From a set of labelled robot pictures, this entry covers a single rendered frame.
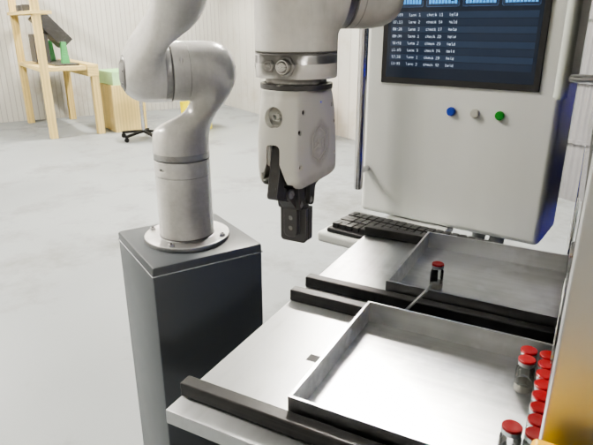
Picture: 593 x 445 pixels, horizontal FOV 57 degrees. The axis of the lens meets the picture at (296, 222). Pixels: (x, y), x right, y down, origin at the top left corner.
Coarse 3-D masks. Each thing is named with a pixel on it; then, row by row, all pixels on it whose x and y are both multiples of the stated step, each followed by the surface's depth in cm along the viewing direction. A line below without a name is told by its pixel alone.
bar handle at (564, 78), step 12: (576, 0) 97; (576, 12) 98; (576, 24) 99; (564, 36) 100; (576, 36) 99; (564, 48) 100; (564, 60) 101; (564, 72) 102; (564, 84) 102; (564, 96) 103
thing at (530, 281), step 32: (416, 256) 105; (448, 256) 108; (480, 256) 108; (512, 256) 105; (544, 256) 102; (416, 288) 88; (448, 288) 95; (480, 288) 95; (512, 288) 95; (544, 288) 95; (544, 320) 80
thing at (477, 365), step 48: (384, 336) 80; (432, 336) 80; (480, 336) 77; (336, 384) 70; (384, 384) 70; (432, 384) 70; (480, 384) 70; (384, 432) 58; (432, 432) 62; (480, 432) 62
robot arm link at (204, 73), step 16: (176, 48) 107; (192, 48) 108; (208, 48) 110; (224, 48) 112; (176, 64) 106; (192, 64) 107; (208, 64) 109; (224, 64) 110; (176, 80) 107; (192, 80) 108; (208, 80) 109; (224, 80) 111; (176, 96) 110; (192, 96) 111; (208, 96) 111; (224, 96) 112; (192, 112) 113; (208, 112) 111; (160, 128) 113; (176, 128) 112; (192, 128) 111; (208, 128) 115; (160, 144) 112; (176, 144) 111; (192, 144) 112; (208, 144) 117; (160, 160) 113; (176, 160) 112; (192, 160) 113
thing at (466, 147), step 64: (448, 0) 130; (512, 0) 122; (384, 64) 144; (448, 64) 134; (512, 64) 125; (576, 64) 128; (384, 128) 149; (448, 128) 139; (512, 128) 130; (384, 192) 155; (448, 192) 143; (512, 192) 134
